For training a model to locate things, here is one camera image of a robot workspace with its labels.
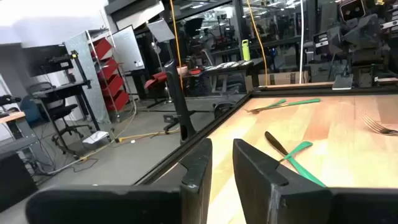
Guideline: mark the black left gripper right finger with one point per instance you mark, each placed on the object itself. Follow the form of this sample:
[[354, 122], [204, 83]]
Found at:
[[264, 193]]

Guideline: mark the black frame post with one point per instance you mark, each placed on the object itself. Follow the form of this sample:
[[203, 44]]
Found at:
[[178, 102]]

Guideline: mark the silver metal bracket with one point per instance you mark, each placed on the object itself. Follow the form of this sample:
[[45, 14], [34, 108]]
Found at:
[[342, 82]]

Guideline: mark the black office chair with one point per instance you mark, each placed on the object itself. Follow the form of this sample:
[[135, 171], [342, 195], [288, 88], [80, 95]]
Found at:
[[62, 113]]

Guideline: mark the blue chair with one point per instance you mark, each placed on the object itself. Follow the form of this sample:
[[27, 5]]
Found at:
[[29, 110]]

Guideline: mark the green water bottle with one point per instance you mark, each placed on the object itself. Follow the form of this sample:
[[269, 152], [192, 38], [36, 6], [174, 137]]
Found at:
[[245, 49]]

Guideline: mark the grey photo reflector panel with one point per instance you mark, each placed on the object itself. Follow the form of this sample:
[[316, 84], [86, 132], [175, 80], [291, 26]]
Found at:
[[160, 29]]

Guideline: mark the black computer monitor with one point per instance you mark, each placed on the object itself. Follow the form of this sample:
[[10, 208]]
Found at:
[[46, 59]]

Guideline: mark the red chair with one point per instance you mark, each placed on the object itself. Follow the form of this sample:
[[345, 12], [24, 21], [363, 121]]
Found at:
[[157, 81]]

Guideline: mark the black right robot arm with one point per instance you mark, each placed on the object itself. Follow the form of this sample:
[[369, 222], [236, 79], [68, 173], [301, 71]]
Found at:
[[370, 62]]

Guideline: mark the perforated metal panel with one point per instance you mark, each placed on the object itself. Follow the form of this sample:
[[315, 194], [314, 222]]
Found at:
[[84, 68]]

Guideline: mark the black workstation desk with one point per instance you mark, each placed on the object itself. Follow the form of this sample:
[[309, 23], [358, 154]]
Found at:
[[62, 90]]

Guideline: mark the whiteboard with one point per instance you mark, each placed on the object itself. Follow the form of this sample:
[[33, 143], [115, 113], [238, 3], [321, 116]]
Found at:
[[127, 48]]

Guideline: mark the black aluminium table frame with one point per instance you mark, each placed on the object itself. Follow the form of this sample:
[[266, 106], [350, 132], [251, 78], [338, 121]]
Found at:
[[217, 122]]

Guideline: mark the wooden top desk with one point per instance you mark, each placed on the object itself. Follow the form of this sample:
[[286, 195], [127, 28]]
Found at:
[[12, 116]]

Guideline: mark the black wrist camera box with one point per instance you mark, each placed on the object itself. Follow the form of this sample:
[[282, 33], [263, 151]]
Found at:
[[353, 9]]

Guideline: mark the silver floor plate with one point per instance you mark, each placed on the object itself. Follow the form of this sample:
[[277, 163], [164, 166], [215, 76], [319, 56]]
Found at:
[[96, 138]]

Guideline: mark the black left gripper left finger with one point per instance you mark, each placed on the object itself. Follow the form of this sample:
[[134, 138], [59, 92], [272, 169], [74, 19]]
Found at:
[[196, 186]]

